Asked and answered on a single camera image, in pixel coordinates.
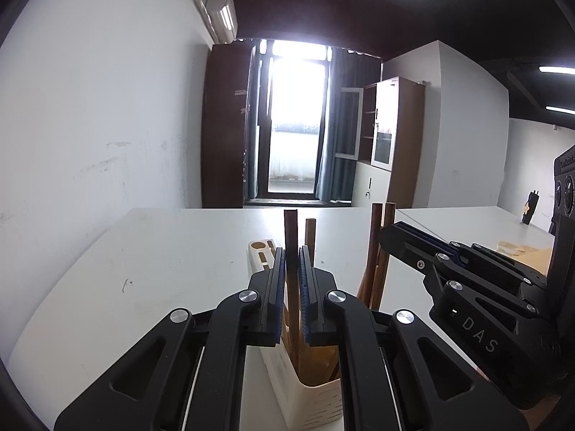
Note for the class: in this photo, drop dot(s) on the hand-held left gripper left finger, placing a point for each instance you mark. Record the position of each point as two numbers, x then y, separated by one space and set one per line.
279 296

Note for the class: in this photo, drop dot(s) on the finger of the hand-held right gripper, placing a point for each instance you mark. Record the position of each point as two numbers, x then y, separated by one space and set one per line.
467 318
494 265

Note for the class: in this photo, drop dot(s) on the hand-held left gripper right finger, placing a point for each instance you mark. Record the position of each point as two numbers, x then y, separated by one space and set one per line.
307 296

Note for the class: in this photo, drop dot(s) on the light bamboo chopstick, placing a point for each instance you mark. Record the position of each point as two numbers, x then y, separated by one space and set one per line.
325 363

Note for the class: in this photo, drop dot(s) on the cream plastic utensil holder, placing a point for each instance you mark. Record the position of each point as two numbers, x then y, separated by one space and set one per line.
314 404

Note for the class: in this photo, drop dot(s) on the light wooden board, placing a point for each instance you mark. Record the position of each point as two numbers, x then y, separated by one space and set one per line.
534 260

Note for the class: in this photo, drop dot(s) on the small dark object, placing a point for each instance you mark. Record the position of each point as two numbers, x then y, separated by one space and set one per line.
531 206

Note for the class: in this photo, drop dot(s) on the grey-blue curtain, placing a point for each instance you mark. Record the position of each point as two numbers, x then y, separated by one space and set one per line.
254 143
341 179

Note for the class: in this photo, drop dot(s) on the brown cabinet with glass door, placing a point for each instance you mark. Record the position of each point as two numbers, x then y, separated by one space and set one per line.
400 143

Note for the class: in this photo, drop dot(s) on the ceiling light strip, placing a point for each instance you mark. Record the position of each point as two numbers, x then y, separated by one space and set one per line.
561 109
557 70

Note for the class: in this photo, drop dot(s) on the tall brown cabinet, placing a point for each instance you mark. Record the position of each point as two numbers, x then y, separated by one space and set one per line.
224 134

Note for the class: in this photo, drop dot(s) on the glass balcony door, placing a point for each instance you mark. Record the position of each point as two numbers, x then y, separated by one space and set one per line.
296 121

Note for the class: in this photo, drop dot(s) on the white air conditioner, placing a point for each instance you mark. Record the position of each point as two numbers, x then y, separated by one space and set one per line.
223 13

